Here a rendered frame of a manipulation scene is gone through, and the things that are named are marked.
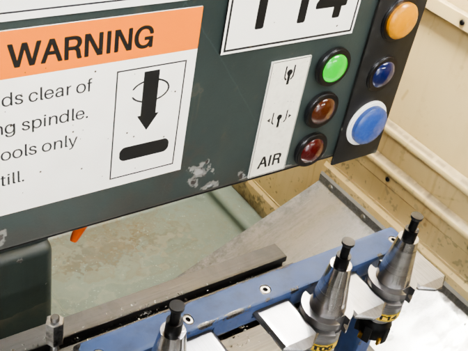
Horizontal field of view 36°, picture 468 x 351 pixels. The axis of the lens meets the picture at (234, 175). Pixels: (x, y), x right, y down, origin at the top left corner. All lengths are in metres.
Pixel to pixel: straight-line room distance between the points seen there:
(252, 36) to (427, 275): 0.63
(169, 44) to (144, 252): 1.47
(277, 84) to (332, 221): 1.22
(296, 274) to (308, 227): 0.74
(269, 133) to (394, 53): 0.10
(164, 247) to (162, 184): 1.42
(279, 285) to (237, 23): 0.53
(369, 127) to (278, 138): 0.08
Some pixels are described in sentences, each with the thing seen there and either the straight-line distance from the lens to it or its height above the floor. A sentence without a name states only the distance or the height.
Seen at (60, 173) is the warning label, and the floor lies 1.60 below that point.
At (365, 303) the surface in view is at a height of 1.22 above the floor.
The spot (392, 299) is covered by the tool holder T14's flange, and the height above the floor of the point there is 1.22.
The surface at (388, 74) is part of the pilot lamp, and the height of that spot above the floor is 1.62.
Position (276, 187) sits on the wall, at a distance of 1.88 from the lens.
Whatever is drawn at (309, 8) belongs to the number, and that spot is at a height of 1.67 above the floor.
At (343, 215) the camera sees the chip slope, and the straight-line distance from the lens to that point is 1.65.
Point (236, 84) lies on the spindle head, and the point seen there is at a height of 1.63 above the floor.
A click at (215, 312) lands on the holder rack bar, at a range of 0.83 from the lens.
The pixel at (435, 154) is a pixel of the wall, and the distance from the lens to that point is 1.46.
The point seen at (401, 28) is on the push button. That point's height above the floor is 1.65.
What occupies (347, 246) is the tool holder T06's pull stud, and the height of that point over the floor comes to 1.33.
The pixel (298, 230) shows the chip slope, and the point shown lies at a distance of 1.64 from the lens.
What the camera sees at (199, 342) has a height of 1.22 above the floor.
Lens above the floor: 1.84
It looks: 36 degrees down
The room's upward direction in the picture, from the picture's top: 11 degrees clockwise
